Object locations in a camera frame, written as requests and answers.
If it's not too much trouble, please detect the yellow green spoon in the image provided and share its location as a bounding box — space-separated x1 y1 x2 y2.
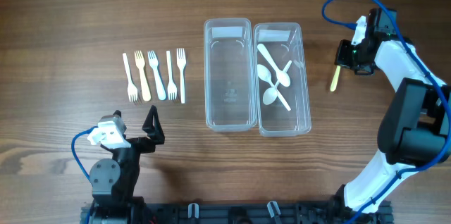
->
330 66 341 92

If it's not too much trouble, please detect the white spoon wide handle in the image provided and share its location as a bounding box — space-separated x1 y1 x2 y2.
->
257 44 291 87

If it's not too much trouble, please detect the white spoon thin handle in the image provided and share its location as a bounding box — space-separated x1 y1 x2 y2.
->
263 60 292 105

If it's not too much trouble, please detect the white spoon bowl up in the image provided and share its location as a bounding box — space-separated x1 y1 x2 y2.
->
257 64 291 111

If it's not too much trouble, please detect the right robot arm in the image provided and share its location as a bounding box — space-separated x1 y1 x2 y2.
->
328 8 450 223

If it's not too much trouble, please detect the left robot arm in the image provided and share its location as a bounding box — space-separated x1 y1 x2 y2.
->
81 106 165 223

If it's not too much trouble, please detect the right clear plastic container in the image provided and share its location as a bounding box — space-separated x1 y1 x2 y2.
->
254 23 311 137

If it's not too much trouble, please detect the clear plastic container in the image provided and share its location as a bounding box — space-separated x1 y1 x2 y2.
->
204 18 257 132
254 23 311 137

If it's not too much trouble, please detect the left clear plastic container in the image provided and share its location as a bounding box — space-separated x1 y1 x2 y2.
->
204 18 257 132

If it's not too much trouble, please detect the white fork tines down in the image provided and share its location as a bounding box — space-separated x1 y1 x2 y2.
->
123 53 138 102

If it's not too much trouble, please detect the small white fork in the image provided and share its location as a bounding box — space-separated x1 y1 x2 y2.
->
166 50 178 101

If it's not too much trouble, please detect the cream yellow fork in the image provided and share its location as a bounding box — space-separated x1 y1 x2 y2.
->
134 51 152 101

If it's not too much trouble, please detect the light blue fork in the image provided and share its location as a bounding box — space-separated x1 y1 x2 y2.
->
147 51 166 101

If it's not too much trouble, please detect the slim white fork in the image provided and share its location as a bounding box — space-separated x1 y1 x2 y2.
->
176 48 187 104

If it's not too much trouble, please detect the left blue cable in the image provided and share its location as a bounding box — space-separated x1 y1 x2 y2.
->
70 126 97 184

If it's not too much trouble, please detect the blue cable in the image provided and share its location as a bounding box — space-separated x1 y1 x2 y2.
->
321 0 451 224
70 126 97 184

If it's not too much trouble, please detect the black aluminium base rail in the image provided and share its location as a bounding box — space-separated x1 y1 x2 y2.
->
80 201 393 224

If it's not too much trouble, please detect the right blue cable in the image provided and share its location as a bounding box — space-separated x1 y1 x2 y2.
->
321 0 451 224

